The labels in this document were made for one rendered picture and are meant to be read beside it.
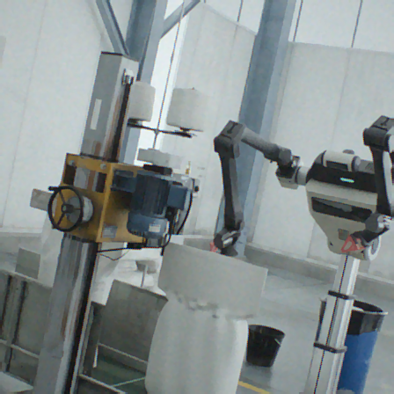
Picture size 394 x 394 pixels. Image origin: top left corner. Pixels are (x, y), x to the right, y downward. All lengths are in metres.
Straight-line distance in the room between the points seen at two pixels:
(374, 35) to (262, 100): 2.00
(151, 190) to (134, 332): 1.11
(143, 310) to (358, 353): 1.95
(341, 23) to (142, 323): 8.81
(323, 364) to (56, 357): 1.25
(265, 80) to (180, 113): 9.00
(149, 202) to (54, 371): 0.78
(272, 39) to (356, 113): 1.84
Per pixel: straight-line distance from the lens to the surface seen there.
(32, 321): 3.42
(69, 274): 2.95
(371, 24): 11.73
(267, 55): 11.96
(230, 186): 3.05
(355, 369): 5.18
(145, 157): 2.79
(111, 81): 2.90
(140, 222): 2.80
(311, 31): 12.05
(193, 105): 2.92
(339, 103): 11.59
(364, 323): 5.09
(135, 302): 3.69
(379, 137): 2.69
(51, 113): 8.41
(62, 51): 8.44
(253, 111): 11.88
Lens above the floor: 1.42
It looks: 3 degrees down
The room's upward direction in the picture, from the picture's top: 12 degrees clockwise
